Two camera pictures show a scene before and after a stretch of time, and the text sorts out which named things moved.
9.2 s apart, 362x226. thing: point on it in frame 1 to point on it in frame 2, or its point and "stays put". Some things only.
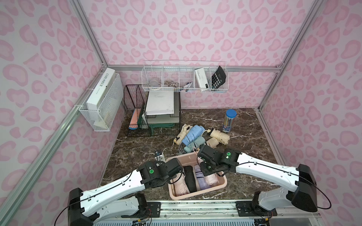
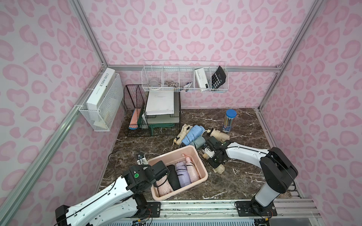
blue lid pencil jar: [231, 114] stays put
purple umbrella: [202, 182] to [183, 176]
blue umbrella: [193, 132] stays put
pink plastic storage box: [188, 160] to [171, 159]
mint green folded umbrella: [196, 143] stays put
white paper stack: [160, 102] stays put
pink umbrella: [180, 185] to [163, 186]
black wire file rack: [151, 113] stays put
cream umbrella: [185, 128] stays put
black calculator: [218, 77] stays put
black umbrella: [189, 178] to [173, 178]
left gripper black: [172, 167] to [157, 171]
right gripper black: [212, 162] to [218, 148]
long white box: [96, 96] stays put
